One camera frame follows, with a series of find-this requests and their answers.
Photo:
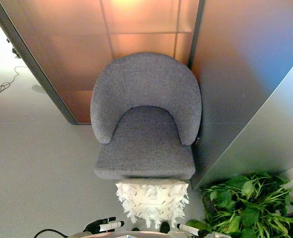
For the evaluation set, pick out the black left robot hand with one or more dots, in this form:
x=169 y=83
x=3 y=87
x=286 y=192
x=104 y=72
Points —
x=104 y=224

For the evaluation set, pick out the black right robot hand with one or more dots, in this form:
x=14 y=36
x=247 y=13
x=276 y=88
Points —
x=196 y=233

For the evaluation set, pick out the white fringed pillow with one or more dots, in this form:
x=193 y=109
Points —
x=151 y=198

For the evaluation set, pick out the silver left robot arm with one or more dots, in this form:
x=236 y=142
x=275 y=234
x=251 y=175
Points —
x=83 y=235

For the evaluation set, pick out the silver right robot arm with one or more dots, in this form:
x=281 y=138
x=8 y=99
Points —
x=221 y=235

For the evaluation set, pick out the black right robot foot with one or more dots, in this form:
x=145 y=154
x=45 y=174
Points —
x=165 y=227

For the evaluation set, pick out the black robot foot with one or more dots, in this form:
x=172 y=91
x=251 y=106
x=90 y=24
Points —
x=165 y=227
x=135 y=229

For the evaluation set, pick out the black left robot foot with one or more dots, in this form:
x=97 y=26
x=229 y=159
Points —
x=135 y=229

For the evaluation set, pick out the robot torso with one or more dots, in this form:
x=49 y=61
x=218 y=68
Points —
x=136 y=235

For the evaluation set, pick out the green leafy potted plant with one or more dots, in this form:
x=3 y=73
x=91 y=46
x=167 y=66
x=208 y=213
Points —
x=248 y=213

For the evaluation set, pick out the gray fabric armchair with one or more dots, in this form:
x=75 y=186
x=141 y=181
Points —
x=146 y=84

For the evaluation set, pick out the dark equipment stand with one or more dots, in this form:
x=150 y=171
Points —
x=16 y=52

